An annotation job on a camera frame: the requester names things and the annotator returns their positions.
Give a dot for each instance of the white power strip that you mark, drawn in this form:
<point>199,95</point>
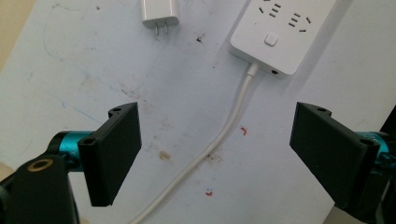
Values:
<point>280,34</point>

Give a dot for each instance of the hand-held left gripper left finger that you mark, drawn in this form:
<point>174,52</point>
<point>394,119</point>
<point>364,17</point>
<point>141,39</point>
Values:
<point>109,152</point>

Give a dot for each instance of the white charger plug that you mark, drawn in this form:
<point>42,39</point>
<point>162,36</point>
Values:
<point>159,14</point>

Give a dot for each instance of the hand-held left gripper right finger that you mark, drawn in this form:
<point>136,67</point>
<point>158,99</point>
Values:
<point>333,155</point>

